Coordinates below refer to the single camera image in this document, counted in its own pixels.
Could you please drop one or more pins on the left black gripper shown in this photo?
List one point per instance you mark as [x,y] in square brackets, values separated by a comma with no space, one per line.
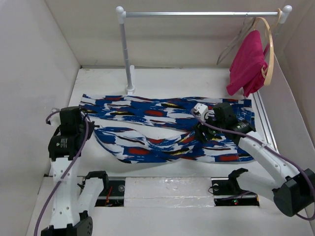
[91,127]

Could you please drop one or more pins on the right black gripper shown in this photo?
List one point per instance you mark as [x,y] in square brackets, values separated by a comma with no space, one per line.
[199,129]

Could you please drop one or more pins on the blue white red patterned trousers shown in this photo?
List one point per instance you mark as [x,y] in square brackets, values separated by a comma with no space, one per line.
[148,130]

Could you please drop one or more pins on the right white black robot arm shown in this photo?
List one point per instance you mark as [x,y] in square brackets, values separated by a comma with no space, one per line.
[290,188]

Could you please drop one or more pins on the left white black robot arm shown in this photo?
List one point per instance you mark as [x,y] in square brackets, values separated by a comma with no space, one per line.
[67,210]

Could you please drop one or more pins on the beige wooden hanger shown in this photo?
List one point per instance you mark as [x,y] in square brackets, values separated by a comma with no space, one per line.
[268,72]

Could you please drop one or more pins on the clear plastic hanger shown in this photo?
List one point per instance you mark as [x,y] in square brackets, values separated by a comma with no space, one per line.
[247,26]

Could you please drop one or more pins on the magenta pink garment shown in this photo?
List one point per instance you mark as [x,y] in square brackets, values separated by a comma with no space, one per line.
[247,66]

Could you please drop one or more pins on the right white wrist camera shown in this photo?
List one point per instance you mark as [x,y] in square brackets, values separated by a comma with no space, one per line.
[202,111]

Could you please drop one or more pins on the aluminium rail at right wall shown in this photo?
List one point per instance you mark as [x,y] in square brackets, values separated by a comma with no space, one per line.
[262,118]

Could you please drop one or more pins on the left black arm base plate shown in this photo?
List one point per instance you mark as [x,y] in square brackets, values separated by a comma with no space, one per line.
[113,195]

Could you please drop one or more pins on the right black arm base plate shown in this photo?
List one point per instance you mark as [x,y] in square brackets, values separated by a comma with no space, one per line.
[227,194]

